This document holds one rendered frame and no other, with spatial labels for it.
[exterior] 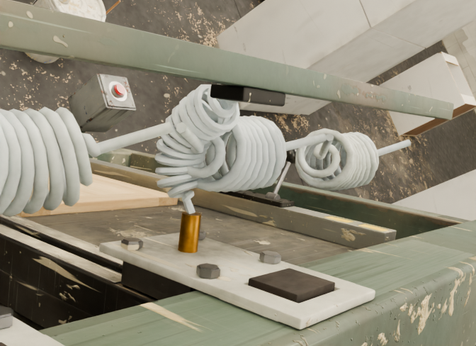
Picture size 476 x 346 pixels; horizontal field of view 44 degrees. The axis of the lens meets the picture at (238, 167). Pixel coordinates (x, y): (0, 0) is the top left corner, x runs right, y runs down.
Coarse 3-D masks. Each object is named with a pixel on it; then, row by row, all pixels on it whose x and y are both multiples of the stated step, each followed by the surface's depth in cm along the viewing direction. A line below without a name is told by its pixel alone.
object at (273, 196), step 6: (288, 150) 121; (294, 150) 120; (288, 156) 120; (294, 156) 120; (288, 162) 121; (294, 162) 121; (288, 168) 121; (282, 174) 120; (282, 180) 120; (276, 186) 119; (270, 192) 119; (276, 192) 119; (270, 198) 118; (276, 198) 118
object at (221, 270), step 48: (192, 96) 43; (240, 96) 38; (192, 192) 46; (0, 240) 59; (48, 240) 60; (144, 240) 48; (192, 240) 46; (0, 288) 59; (48, 288) 54; (96, 288) 49; (144, 288) 46; (192, 288) 43; (240, 288) 39; (336, 288) 41
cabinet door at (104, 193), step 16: (96, 176) 142; (32, 192) 113; (80, 192) 119; (96, 192) 121; (112, 192) 123; (128, 192) 126; (144, 192) 127; (160, 192) 129; (64, 208) 104; (80, 208) 107; (96, 208) 110; (112, 208) 113
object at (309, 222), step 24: (96, 168) 150; (120, 168) 146; (216, 192) 125; (240, 216) 121; (264, 216) 117; (288, 216) 114; (312, 216) 110; (336, 216) 112; (336, 240) 107; (360, 240) 104; (384, 240) 101
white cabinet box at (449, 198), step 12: (456, 180) 451; (468, 180) 446; (420, 192) 469; (432, 192) 463; (444, 192) 457; (456, 192) 451; (468, 192) 446; (396, 204) 482; (408, 204) 476; (420, 204) 469; (432, 204) 463; (444, 204) 457; (456, 204) 452; (468, 204) 446; (456, 216) 452; (468, 216) 446
